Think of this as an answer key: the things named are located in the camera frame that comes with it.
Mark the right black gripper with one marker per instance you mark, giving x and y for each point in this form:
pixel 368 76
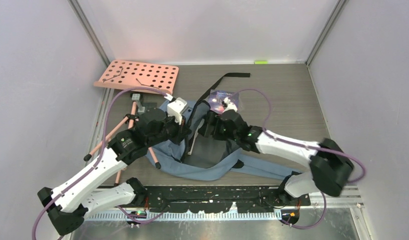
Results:
pixel 213 119

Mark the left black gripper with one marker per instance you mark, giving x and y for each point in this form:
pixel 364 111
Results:
pixel 182 131

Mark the purple paperback book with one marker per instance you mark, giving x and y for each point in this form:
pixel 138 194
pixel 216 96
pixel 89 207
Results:
pixel 217 96

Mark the blue student backpack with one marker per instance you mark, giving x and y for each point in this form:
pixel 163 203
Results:
pixel 211 159

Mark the dark paperback book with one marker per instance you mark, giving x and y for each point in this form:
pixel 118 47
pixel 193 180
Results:
pixel 189 153

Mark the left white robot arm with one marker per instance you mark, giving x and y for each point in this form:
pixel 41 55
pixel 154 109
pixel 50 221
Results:
pixel 69 204

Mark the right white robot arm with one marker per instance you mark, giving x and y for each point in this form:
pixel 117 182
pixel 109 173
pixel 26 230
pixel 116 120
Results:
pixel 329 168

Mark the green tape piece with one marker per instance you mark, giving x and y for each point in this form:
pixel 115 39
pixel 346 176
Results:
pixel 260 62

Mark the pink perforated music stand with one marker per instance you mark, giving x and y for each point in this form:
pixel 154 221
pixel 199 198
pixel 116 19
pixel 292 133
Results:
pixel 139 77

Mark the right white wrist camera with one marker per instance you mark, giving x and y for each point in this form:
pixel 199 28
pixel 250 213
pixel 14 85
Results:
pixel 229 105

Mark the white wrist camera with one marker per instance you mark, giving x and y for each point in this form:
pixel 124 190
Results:
pixel 229 105
pixel 176 107

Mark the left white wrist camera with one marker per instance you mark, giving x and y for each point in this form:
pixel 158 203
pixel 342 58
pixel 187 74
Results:
pixel 176 107

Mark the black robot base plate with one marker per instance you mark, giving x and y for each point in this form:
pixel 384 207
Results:
pixel 215 199

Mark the white ribbed cable duct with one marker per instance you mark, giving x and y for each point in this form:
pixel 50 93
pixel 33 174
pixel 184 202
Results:
pixel 232 215

